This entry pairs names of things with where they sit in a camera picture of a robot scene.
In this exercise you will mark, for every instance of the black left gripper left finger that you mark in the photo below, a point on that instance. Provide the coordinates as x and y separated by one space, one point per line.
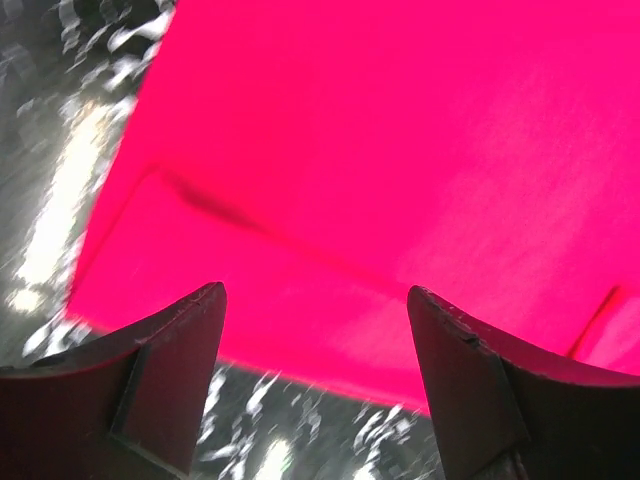
127 405

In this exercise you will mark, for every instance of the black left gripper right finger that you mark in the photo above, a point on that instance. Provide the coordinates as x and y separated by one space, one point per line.
503 408

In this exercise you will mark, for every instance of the magenta t shirt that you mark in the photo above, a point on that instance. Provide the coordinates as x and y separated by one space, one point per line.
320 158

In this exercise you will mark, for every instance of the black marble pattern mat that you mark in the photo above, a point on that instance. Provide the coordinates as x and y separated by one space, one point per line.
70 76

